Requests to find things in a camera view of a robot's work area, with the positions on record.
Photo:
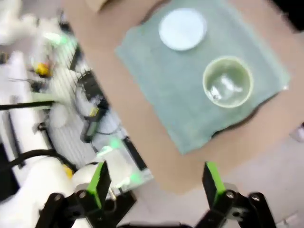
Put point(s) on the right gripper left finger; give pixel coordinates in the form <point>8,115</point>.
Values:
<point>98,187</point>

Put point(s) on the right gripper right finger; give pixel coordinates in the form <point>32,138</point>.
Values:
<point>213,187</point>

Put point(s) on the grey green cloth mat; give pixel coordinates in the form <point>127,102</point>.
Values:
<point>166,95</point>

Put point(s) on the tall light green cup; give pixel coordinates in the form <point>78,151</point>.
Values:
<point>225,83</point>

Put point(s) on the light blue bowl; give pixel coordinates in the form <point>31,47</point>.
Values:
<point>181,29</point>

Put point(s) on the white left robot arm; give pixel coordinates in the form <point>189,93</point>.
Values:
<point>14,28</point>

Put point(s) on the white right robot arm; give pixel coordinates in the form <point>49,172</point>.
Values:
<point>42,180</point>

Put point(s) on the collaborator bare hand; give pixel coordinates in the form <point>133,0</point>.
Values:
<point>298,133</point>

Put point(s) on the black box device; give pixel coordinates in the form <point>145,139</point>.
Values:
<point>91,126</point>

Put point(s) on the white slatted mounting platform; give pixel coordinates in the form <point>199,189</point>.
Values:
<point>69,95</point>

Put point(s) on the yellow small object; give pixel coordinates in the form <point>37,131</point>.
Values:
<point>42,69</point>

